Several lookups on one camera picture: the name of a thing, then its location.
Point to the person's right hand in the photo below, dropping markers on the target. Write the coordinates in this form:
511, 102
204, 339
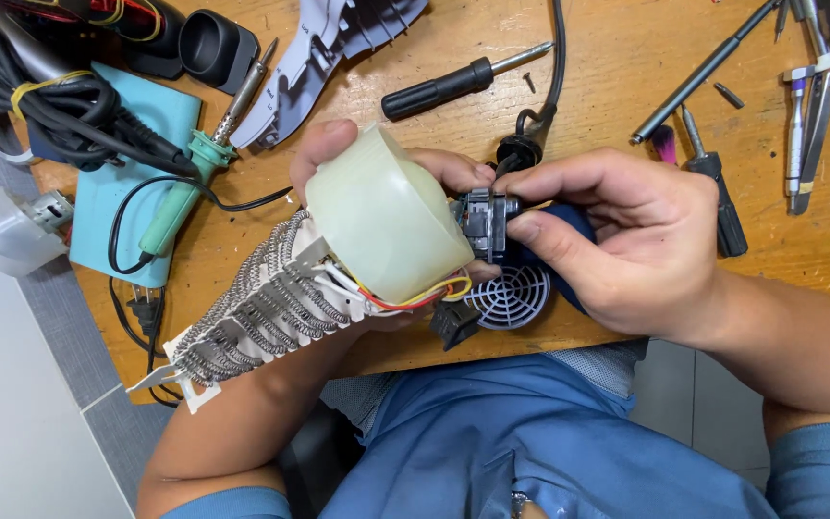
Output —
645, 238

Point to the person's left hand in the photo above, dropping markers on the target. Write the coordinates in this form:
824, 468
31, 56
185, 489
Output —
321, 148

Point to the white fan housing with heating coil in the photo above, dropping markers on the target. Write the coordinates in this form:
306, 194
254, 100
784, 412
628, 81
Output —
386, 209

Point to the small grey electric motor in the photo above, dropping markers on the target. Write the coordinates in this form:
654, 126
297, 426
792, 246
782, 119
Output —
485, 220

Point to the grey plastic hair dryer casing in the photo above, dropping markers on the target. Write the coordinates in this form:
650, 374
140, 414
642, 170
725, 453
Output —
300, 79

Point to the dark blue hair dryer shell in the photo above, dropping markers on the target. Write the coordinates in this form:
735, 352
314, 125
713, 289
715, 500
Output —
566, 223

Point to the pink bristle brush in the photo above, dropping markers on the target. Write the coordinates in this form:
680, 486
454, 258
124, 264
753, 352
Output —
665, 144

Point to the green soldering iron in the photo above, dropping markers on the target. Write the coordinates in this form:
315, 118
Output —
184, 194

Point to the black plastic nozzle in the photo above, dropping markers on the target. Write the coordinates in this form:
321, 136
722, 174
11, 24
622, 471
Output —
217, 47

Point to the dark screwdriver bit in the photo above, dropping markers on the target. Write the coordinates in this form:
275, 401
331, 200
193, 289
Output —
729, 95

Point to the long grey precision screwdriver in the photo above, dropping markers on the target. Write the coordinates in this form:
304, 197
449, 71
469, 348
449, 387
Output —
703, 72

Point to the silver screwdriver with purple band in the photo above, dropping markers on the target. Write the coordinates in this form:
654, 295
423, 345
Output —
795, 137

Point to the small dark screw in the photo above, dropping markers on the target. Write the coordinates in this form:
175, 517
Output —
529, 82

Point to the grey metal tweezers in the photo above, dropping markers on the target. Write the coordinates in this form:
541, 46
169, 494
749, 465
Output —
817, 137

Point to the black and red appliance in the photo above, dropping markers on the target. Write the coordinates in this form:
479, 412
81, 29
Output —
148, 29

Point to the light blue pad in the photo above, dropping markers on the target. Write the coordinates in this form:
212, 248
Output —
105, 216

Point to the person's blue shirt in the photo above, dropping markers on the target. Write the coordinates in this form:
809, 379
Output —
530, 447

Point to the thin grey metal pick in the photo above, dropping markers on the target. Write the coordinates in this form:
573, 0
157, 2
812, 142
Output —
781, 18

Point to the clear housing with silver motor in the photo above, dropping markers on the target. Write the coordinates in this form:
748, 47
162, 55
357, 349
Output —
4, 231

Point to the black rocker switch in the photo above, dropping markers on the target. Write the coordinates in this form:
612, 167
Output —
455, 324

